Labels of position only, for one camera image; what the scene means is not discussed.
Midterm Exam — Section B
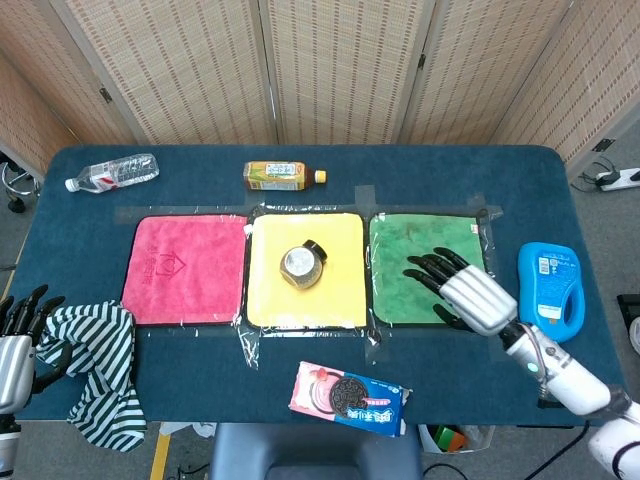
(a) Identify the woven folding screen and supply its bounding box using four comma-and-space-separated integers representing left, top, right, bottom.
0, 0, 640, 177

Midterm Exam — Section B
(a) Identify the blue detergent bottle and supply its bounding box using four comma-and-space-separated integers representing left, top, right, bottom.
517, 241, 587, 344

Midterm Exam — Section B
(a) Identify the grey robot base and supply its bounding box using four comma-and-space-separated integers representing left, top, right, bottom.
208, 422, 424, 480

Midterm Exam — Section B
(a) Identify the clear plastic water bottle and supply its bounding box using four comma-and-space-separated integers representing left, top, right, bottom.
64, 153, 161, 193

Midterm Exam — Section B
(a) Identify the green white striped cloth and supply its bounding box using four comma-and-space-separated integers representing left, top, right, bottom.
35, 299, 148, 454

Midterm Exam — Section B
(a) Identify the amber tea bottle yellow cap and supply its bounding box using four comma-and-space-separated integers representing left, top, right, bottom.
242, 160, 328, 193

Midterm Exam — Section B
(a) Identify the green towel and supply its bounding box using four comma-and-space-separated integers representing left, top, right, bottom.
368, 212, 487, 325

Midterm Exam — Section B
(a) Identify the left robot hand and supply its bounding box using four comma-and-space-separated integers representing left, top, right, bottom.
0, 284, 73, 415

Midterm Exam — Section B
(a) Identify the pink blue Oreo box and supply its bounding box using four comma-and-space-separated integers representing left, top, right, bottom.
288, 360, 413, 439

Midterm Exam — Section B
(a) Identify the white power strip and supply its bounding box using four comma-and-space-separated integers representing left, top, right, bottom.
595, 168, 640, 193

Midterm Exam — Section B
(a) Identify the pink towel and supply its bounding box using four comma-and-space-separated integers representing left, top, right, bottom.
121, 214, 250, 327

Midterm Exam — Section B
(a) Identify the white bag with coloured blocks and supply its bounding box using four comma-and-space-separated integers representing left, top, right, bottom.
418, 423, 496, 455

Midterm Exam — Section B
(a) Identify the silver glass jar black lid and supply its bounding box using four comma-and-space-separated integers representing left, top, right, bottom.
279, 239, 329, 291

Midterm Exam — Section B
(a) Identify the yellow towel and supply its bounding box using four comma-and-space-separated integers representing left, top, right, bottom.
242, 211, 370, 330

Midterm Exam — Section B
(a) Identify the chrome stool base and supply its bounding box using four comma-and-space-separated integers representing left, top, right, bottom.
0, 159, 41, 215

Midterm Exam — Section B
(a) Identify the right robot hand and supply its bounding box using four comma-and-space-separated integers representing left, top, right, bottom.
402, 247, 518, 337

